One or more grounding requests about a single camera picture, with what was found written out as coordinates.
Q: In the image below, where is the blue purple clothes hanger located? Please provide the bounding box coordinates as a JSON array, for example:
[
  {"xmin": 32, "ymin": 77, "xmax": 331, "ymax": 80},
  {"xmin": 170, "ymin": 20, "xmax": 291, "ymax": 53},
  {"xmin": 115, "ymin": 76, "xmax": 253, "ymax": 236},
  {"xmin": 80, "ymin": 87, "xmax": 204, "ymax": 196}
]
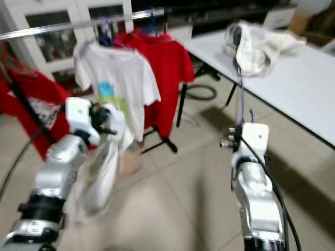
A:
[{"xmin": 229, "ymin": 68, "xmax": 254, "ymax": 191}]

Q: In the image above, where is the hanger of white T-shirt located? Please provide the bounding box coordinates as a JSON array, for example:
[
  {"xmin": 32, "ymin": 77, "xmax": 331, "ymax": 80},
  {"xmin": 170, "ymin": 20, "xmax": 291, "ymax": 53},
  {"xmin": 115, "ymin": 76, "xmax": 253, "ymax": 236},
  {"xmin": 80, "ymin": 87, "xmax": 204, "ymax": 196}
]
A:
[{"xmin": 97, "ymin": 16, "xmax": 131, "ymax": 50}]

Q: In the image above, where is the blue hanger of red T-shirt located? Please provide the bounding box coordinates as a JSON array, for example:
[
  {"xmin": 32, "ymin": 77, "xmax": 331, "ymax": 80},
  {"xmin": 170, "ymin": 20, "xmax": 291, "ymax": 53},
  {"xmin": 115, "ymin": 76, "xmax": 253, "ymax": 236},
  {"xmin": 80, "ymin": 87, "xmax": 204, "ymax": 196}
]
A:
[{"xmin": 144, "ymin": 8, "xmax": 163, "ymax": 36}]

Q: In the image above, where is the white T-shirt with monster print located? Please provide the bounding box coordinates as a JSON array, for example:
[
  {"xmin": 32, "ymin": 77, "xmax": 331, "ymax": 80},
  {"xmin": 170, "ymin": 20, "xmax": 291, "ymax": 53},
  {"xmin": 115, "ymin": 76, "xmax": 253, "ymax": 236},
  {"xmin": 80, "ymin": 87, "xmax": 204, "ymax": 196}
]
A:
[{"xmin": 73, "ymin": 41, "xmax": 161, "ymax": 143}]

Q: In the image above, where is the white table with black legs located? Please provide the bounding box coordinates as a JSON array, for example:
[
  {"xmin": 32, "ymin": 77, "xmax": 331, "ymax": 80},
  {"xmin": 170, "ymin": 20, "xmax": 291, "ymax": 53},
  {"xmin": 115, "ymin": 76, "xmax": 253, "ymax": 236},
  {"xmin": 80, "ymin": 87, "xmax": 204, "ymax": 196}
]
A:
[{"xmin": 181, "ymin": 29, "xmax": 335, "ymax": 147}]

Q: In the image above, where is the red T-shirt with white print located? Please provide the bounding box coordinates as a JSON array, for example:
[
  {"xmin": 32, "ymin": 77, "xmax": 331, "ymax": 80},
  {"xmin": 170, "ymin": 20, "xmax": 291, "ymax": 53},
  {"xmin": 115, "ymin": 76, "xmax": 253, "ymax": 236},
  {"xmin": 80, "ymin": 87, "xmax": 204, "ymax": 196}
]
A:
[{"xmin": 0, "ymin": 52, "xmax": 71, "ymax": 160}]

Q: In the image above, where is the plain red T-shirt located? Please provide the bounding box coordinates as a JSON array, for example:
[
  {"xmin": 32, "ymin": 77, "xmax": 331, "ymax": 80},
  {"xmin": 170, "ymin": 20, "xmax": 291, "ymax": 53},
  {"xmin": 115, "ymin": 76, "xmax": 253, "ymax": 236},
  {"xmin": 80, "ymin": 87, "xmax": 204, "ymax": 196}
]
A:
[{"xmin": 114, "ymin": 29, "xmax": 195, "ymax": 139}]

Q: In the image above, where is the cream white bag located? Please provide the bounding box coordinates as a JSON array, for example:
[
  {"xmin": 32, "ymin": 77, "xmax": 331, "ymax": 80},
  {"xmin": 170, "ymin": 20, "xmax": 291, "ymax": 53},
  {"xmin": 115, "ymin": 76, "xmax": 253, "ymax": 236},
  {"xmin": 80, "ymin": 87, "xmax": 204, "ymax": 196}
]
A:
[{"xmin": 224, "ymin": 20, "xmax": 307, "ymax": 78}]

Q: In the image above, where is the brown cardboard box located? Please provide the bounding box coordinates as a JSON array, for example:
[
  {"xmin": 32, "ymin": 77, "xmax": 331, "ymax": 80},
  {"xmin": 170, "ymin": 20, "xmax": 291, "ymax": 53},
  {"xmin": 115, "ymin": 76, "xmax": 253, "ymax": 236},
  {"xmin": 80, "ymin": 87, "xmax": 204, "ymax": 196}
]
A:
[{"xmin": 288, "ymin": 9, "xmax": 317, "ymax": 35}]

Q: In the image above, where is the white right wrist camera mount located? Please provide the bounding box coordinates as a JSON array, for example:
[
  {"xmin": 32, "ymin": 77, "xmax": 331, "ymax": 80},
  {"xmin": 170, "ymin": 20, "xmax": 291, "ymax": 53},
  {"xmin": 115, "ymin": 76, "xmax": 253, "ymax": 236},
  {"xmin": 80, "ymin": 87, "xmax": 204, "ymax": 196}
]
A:
[{"xmin": 237, "ymin": 123, "xmax": 269, "ymax": 160}]

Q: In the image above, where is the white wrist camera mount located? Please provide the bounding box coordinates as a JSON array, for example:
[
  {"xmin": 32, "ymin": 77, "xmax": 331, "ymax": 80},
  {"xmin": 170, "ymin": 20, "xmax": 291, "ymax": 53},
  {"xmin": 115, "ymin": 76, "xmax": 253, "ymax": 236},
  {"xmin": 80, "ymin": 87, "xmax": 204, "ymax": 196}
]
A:
[
  {"xmin": 237, "ymin": 123, "xmax": 269, "ymax": 160},
  {"xmin": 65, "ymin": 97, "xmax": 100, "ymax": 146}
]

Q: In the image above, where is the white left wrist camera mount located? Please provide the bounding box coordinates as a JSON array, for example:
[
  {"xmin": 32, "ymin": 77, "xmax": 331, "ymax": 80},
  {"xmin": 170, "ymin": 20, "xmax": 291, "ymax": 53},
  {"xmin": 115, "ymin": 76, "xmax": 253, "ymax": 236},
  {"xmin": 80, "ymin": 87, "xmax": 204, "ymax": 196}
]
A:
[{"xmin": 65, "ymin": 97, "xmax": 100, "ymax": 146}]

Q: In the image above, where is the black hose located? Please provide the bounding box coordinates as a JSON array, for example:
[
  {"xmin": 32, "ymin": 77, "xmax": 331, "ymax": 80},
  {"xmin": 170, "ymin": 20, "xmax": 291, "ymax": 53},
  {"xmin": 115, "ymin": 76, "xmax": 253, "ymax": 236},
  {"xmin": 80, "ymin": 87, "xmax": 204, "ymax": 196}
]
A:
[{"xmin": 183, "ymin": 84, "xmax": 218, "ymax": 101}]

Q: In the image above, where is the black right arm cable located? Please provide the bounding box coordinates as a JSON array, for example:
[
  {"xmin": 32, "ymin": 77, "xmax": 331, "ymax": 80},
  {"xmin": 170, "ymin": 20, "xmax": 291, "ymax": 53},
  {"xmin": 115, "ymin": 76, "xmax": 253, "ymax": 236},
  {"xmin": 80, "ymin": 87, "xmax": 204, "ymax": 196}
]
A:
[{"xmin": 241, "ymin": 137, "xmax": 302, "ymax": 251}]

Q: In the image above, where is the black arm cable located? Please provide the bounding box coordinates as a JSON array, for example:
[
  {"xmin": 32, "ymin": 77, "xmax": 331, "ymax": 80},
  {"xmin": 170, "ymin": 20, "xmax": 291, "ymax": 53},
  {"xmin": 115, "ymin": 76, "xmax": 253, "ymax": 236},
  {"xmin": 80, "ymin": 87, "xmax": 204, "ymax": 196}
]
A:
[
  {"xmin": 241, "ymin": 137, "xmax": 302, "ymax": 251},
  {"xmin": 0, "ymin": 105, "xmax": 69, "ymax": 204}
]

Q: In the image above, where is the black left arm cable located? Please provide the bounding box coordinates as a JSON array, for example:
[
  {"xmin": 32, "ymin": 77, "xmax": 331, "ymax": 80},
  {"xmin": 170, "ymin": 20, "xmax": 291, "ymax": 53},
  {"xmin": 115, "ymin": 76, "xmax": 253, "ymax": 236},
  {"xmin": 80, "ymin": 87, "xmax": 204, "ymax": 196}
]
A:
[{"xmin": 0, "ymin": 105, "xmax": 69, "ymax": 204}]

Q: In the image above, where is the black rack with chrome rail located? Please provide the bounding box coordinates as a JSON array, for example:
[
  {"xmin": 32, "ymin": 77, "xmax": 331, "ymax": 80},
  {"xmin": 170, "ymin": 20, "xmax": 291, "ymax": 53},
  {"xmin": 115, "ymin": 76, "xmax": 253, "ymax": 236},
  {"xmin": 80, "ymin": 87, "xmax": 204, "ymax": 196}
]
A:
[{"xmin": 0, "ymin": 8, "xmax": 189, "ymax": 160}]

